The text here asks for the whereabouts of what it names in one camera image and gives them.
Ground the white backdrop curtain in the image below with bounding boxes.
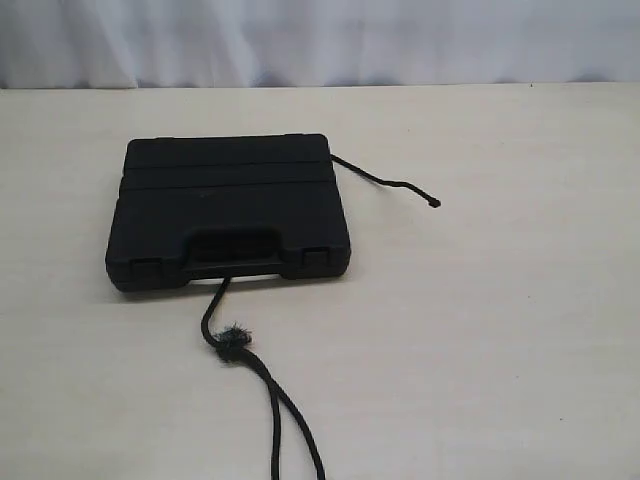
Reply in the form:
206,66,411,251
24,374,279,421
1,1,639,89

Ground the black braided rope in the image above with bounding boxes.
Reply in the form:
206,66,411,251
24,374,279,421
201,153,442,480

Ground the black plastic tool case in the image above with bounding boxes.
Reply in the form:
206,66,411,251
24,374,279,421
105,134,351,292

